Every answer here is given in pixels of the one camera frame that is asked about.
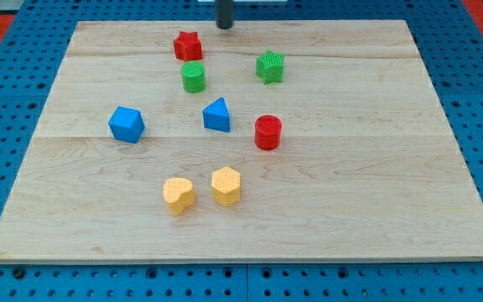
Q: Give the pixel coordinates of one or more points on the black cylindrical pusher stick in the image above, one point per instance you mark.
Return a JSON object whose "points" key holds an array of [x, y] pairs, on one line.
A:
{"points": [[225, 14]]}

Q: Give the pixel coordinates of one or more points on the light wooden board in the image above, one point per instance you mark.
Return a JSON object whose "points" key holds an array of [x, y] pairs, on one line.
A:
{"points": [[367, 171]]}

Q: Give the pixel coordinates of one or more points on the red cylinder block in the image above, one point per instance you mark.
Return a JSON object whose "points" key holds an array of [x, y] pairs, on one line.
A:
{"points": [[268, 129]]}

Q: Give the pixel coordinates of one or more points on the yellow hexagon block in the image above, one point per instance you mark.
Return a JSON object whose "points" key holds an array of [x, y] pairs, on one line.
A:
{"points": [[226, 186]]}

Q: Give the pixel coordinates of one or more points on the green cylinder block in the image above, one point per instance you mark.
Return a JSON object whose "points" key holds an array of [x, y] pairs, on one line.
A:
{"points": [[193, 76]]}

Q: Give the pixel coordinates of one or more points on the blue triangle block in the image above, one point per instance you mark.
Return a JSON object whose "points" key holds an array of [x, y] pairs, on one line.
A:
{"points": [[216, 116]]}

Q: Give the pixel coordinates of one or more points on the green star block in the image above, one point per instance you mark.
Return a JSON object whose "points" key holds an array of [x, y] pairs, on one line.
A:
{"points": [[269, 67]]}

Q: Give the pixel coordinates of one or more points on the yellow heart block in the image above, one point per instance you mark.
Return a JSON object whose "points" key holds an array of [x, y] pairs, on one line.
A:
{"points": [[178, 194]]}

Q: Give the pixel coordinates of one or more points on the blue cube block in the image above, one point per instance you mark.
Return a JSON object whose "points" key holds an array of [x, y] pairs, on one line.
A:
{"points": [[126, 124]]}

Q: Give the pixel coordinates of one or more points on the red star block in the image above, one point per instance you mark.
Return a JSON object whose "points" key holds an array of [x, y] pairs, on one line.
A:
{"points": [[187, 46]]}

